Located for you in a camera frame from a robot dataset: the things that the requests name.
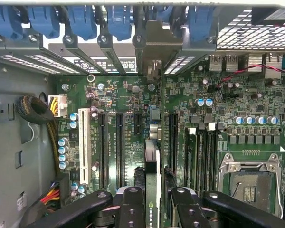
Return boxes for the black open PC case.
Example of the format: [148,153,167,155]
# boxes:
[0,0,285,228]

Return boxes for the blue card latch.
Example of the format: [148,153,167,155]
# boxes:
[0,6,24,40]
[66,6,98,41]
[153,6,174,22]
[106,6,133,43]
[27,6,60,39]
[186,6,217,43]

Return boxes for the CPU socket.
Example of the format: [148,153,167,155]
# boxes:
[218,152,285,216]

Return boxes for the black RAM slot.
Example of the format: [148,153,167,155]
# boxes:
[206,123,216,190]
[198,123,207,190]

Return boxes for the coloured wire bundle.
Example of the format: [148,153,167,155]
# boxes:
[39,181,62,211]

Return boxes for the white expansion slot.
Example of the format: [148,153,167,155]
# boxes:
[77,108,93,186]

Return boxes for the white power connector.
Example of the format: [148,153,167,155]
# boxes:
[48,95,68,118]

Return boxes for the red and black wire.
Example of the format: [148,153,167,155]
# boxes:
[215,63,285,89]

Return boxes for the black braided cable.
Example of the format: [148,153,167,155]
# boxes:
[15,95,60,178]

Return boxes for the white regulatory label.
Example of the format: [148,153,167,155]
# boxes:
[73,57,137,75]

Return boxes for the green RAM stick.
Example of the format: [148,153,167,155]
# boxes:
[184,127,198,190]

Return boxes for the silver USB port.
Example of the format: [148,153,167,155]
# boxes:
[209,55,223,72]
[225,55,238,72]

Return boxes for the metal slot cover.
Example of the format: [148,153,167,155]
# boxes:
[98,35,127,76]
[64,35,107,76]

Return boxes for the short black expansion slot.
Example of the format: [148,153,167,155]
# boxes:
[133,112,143,136]

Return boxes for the green motherboard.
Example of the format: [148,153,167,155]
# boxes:
[54,53,285,225]

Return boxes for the long black expansion slot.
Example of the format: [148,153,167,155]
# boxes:
[168,112,179,171]
[98,112,109,190]
[115,112,126,190]

